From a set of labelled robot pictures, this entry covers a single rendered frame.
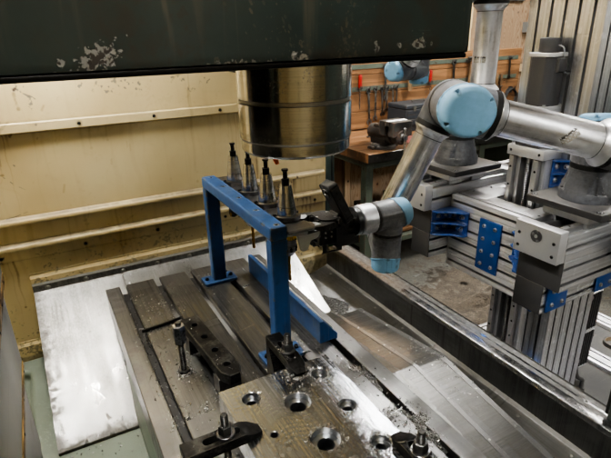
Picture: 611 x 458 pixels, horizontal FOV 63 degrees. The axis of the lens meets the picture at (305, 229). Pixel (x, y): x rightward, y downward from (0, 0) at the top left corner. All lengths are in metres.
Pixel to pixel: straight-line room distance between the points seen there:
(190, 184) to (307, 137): 1.15
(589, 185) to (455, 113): 0.48
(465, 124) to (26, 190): 1.25
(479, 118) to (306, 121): 0.60
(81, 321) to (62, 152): 0.52
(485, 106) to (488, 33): 0.74
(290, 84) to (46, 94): 1.10
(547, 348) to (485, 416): 0.71
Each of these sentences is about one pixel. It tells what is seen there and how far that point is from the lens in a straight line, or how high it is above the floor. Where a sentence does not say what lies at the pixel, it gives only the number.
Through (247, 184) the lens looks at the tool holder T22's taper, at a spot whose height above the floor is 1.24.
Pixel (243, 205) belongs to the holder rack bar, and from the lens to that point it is 1.17.
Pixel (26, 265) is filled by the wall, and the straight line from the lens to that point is 1.78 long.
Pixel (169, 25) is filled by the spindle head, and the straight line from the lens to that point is 0.53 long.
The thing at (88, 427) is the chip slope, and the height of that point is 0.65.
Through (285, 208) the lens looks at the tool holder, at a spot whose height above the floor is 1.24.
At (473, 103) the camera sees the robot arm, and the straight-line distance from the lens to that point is 1.17.
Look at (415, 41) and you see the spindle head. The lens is 0.67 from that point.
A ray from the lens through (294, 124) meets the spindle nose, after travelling 0.64.
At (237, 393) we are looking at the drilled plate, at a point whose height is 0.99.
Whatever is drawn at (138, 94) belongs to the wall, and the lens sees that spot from 1.67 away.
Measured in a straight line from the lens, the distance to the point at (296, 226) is 1.05.
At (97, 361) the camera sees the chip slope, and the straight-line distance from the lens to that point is 1.61.
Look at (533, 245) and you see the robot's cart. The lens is 1.45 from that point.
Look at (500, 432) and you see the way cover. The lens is 1.34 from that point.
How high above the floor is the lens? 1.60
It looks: 22 degrees down
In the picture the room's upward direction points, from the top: 1 degrees counter-clockwise
